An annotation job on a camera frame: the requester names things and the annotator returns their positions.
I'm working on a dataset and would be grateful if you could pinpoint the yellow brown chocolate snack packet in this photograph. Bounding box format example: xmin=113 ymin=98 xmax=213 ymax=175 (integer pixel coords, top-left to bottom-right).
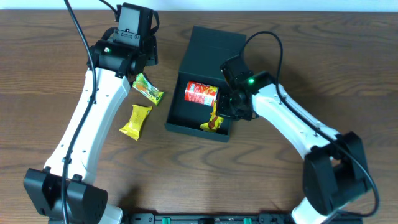
xmin=200 ymin=101 xmax=224 ymax=133

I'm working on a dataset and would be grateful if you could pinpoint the red Pringles can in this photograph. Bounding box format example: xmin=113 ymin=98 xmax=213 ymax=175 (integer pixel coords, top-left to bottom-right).
xmin=184 ymin=80 xmax=219 ymax=106

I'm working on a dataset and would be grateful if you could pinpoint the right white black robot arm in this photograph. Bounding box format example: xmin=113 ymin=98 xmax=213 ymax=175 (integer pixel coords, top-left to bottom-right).
xmin=216 ymin=55 xmax=372 ymax=223

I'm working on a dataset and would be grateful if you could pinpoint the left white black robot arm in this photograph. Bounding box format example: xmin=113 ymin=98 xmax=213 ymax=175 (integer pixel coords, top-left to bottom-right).
xmin=23 ymin=36 xmax=158 ymax=224

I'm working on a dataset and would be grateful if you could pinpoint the green orange snack packet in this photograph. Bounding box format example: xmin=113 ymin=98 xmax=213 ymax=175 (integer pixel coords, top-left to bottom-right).
xmin=132 ymin=73 xmax=164 ymax=106

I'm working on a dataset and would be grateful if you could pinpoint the dark green open gift box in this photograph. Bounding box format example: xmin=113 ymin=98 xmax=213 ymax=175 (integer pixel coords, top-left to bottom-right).
xmin=165 ymin=26 xmax=246 ymax=142

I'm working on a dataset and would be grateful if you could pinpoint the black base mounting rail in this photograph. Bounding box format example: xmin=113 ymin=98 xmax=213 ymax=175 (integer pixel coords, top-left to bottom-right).
xmin=121 ymin=213 xmax=295 ymax=224

